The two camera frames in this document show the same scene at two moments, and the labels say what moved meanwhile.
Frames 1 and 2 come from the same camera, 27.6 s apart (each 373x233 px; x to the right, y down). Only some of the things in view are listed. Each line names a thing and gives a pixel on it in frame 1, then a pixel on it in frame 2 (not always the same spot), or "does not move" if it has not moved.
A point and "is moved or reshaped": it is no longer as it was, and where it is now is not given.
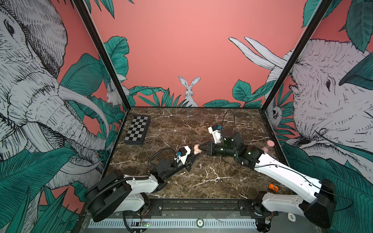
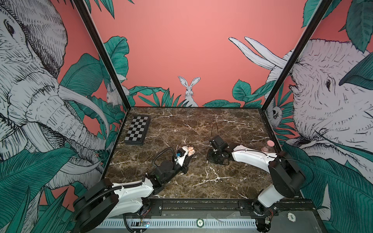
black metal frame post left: [111, 67] does not move
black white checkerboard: [137, 130] does not move
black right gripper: [212, 148] -> [209, 157]
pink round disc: [196, 149] is moved or reshaped
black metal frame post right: [321, 11] does not move
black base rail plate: [207, 207] does not move
